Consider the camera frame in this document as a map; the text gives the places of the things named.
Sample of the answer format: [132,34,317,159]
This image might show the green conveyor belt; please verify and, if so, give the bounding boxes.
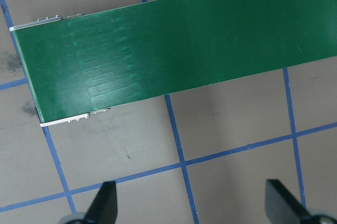
[9,0,337,128]

